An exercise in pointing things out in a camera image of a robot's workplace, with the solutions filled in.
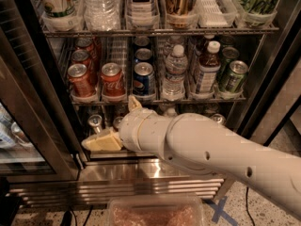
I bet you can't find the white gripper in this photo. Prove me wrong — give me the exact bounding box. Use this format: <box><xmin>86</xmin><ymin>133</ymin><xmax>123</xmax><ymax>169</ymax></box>
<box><xmin>81</xmin><ymin>95</ymin><xmax>171</xmax><ymax>155</ymax></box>

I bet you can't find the red coca-cola can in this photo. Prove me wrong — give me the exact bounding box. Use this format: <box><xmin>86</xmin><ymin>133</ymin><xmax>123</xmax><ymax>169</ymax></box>
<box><xmin>101</xmin><ymin>62</ymin><xmax>125</xmax><ymax>97</ymax></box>

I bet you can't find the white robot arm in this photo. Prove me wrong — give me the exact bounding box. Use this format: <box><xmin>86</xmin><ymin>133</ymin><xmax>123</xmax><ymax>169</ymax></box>
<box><xmin>82</xmin><ymin>96</ymin><xmax>301</xmax><ymax>218</ymax></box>

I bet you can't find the bottom shelf bronze can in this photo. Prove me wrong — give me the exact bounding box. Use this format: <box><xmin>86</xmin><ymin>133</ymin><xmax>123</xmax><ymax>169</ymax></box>
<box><xmin>113</xmin><ymin>116</ymin><xmax>122</xmax><ymax>131</ymax></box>

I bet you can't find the bottom shelf silver can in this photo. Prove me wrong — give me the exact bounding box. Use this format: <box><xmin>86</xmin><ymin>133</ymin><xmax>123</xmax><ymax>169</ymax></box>
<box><xmin>87</xmin><ymin>115</ymin><xmax>103</xmax><ymax>134</ymax></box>

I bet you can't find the front blue pepsi can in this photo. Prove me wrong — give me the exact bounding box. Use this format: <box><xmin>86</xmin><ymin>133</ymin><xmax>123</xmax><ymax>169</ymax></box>
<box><xmin>133</xmin><ymin>62</ymin><xmax>155</xmax><ymax>96</ymax></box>

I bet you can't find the blue pepsi can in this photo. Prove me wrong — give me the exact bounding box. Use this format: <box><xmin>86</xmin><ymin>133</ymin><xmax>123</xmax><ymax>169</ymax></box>
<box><xmin>133</xmin><ymin>62</ymin><xmax>155</xmax><ymax>96</ymax></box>
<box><xmin>134</xmin><ymin>48</ymin><xmax>153</xmax><ymax>64</ymax></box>
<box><xmin>134</xmin><ymin>36</ymin><xmax>151</xmax><ymax>50</ymax></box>

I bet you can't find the bottom shelf water bottle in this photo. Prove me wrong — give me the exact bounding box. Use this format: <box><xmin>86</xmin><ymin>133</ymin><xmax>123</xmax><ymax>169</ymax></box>
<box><xmin>164</xmin><ymin>107</ymin><xmax>177</xmax><ymax>118</ymax></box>

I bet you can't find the shelf water bottle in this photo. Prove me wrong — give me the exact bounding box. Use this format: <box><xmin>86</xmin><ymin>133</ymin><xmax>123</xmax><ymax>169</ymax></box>
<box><xmin>164</xmin><ymin>107</ymin><xmax>177</xmax><ymax>118</ymax></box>
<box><xmin>84</xmin><ymin>0</ymin><xmax>120</xmax><ymax>31</ymax></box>

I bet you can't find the front left red soda can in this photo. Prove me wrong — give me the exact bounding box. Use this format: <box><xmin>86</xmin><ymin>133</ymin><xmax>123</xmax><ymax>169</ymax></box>
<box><xmin>68</xmin><ymin>63</ymin><xmax>96</xmax><ymax>98</ymax></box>

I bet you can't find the red soda can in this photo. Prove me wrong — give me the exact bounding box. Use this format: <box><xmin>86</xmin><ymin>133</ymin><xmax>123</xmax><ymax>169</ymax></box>
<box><xmin>71</xmin><ymin>49</ymin><xmax>98</xmax><ymax>85</ymax></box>
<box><xmin>68</xmin><ymin>63</ymin><xmax>96</xmax><ymax>98</ymax></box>
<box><xmin>75</xmin><ymin>38</ymin><xmax>99</xmax><ymax>63</ymax></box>

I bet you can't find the middle blue pepsi can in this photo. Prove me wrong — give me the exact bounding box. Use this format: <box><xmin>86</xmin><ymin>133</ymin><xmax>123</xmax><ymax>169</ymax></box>
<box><xmin>134</xmin><ymin>48</ymin><xmax>153</xmax><ymax>64</ymax></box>

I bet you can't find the middle left red soda can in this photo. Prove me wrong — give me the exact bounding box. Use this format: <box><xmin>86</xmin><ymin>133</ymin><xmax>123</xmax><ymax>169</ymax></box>
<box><xmin>71</xmin><ymin>49</ymin><xmax>98</xmax><ymax>85</ymax></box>

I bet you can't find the glass fridge door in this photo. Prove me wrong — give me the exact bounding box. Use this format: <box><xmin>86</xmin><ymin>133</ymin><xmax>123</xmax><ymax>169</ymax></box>
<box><xmin>0</xmin><ymin>0</ymin><xmax>85</xmax><ymax>184</ymax></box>

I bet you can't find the rear blue pepsi can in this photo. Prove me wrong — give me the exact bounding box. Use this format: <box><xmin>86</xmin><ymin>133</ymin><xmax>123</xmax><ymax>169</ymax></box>
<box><xmin>134</xmin><ymin>36</ymin><xmax>151</xmax><ymax>50</ymax></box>

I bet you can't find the stainless steel fridge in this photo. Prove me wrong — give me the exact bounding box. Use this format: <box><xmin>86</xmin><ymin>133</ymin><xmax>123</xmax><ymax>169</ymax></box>
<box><xmin>0</xmin><ymin>0</ymin><xmax>301</xmax><ymax>207</ymax></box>

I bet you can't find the rear left red soda can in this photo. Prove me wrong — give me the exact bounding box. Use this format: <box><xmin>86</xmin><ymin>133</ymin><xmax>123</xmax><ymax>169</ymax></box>
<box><xmin>75</xmin><ymin>38</ymin><xmax>99</xmax><ymax>63</ymax></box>

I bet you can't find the bottom right green can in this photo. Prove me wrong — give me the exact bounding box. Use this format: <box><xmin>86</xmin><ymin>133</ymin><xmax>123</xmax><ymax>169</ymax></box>
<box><xmin>211</xmin><ymin>113</ymin><xmax>226</xmax><ymax>125</ymax></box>

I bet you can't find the top shelf water bottle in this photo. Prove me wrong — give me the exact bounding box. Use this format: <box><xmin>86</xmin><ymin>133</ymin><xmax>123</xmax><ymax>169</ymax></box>
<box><xmin>84</xmin><ymin>0</ymin><xmax>120</xmax><ymax>31</ymax></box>

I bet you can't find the top shelf tea bottle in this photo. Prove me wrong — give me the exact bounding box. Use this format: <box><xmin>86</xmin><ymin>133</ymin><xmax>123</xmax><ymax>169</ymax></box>
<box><xmin>127</xmin><ymin>0</ymin><xmax>156</xmax><ymax>17</ymax></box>

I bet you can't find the rear green soda can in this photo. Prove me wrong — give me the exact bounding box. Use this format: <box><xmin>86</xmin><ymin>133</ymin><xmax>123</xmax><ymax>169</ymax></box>
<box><xmin>216</xmin><ymin>46</ymin><xmax>240</xmax><ymax>81</ymax></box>

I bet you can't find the green soda can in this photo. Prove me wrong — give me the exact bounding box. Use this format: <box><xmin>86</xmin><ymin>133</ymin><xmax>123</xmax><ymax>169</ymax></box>
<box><xmin>216</xmin><ymin>46</ymin><xmax>240</xmax><ymax>81</ymax></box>
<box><xmin>219</xmin><ymin>60</ymin><xmax>248</xmax><ymax>93</ymax></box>

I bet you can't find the front green soda can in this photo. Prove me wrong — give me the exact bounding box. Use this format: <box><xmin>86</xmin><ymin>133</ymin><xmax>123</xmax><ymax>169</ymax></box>
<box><xmin>219</xmin><ymin>60</ymin><xmax>248</xmax><ymax>93</ymax></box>

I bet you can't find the top shelf white tall can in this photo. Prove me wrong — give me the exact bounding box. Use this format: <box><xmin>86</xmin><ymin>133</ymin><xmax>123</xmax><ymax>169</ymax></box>
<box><xmin>41</xmin><ymin>0</ymin><xmax>75</xmax><ymax>18</ymax></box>

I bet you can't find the front clear water bottle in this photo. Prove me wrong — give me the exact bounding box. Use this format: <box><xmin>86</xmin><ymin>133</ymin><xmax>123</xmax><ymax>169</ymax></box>
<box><xmin>164</xmin><ymin>44</ymin><xmax>188</xmax><ymax>99</ymax></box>

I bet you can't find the clear plastic bin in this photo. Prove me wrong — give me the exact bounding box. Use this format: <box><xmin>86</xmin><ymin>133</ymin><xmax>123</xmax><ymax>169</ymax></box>
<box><xmin>105</xmin><ymin>194</ymin><xmax>204</xmax><ymax>226</ymax></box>

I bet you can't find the brown iced tea bottle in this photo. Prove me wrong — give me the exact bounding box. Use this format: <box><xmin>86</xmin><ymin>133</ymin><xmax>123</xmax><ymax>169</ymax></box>
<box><xmin>194</xmin><ymin>40</ymin><xmax>221</xmax><ymax>94</ymax></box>

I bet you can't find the blue tape cross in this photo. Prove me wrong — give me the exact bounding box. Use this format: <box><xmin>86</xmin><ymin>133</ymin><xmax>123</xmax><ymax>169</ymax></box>
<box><xmin>205</xmin><ymin>196</ymin><xmax>238</xmax><ymax>226</ymax></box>

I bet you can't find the empty white plastic tray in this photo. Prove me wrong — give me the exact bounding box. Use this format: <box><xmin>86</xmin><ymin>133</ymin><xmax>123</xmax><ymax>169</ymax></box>
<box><xmin>197</xmin><ymin>0</ymin><xmax>237</xmax><ymax>28</ymax></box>

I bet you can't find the black power cable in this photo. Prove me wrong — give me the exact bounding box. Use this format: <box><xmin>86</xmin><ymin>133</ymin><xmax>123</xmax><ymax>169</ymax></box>
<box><xmin>245</xmin><ymin>186</ymin><xmax>257</xmax><ymax>226</ymax></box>

